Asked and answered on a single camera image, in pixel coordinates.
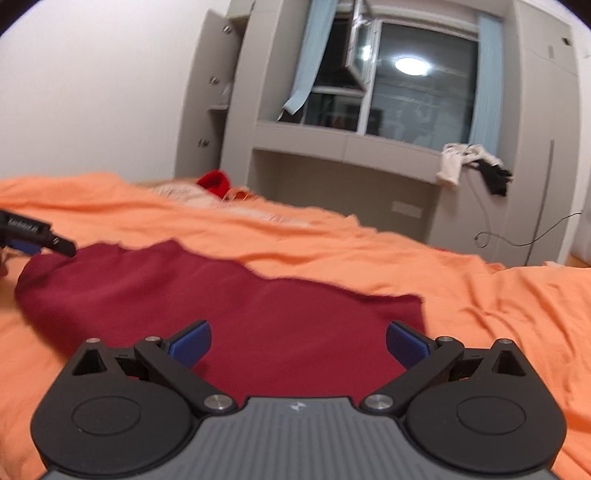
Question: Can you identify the grey built-in wardrobe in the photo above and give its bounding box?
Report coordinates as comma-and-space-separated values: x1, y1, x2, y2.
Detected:
217, 0, 586, 269

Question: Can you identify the pink patterned cloth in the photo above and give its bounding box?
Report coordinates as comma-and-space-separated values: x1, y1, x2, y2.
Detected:
151, 181, 262, 209

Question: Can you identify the white garment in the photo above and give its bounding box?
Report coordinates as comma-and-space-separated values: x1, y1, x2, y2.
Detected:
435, 143, 505, 187

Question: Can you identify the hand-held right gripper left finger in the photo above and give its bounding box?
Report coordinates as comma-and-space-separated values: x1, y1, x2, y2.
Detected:
68, 320, 240, 418

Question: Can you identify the white wall outlet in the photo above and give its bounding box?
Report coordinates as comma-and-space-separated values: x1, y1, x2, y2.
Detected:
390, 200, 424, 219

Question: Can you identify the black cable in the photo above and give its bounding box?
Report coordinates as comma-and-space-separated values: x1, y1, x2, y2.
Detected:
461, 170, 583, 249

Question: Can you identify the black garment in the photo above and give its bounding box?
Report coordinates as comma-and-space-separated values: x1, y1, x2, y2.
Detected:
470, 159, 514, 198

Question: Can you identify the dark red long-sleeved sweater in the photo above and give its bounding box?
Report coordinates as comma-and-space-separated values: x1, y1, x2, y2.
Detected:
14, 239, 426, 389

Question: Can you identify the open window sash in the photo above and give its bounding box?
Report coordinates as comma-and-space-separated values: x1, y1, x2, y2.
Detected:
343, 0, 383, 92

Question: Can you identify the bright red cloth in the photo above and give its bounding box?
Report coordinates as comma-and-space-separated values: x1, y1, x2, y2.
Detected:
197, 169, 232, 199

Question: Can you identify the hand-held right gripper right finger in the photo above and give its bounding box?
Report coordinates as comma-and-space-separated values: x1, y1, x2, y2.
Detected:
359, 320, 532, 418

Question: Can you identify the orange bed blanket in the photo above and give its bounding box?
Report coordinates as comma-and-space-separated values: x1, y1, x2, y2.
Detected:
0, 172, 591, 480

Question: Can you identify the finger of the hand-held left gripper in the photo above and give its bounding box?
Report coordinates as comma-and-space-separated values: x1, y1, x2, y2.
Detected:
41, 233, 77, 258
6, 239, 43, 256

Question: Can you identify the window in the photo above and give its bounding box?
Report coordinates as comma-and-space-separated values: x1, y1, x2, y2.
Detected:
302, 13, 480, 152

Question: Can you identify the grey wardrobe door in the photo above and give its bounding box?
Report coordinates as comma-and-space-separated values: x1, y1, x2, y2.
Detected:
174, 8, 242, 182

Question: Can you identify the light blue curtain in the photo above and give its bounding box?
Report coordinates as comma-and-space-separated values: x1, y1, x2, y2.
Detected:
468, 11, 505, 161
281, 0, 341, 114

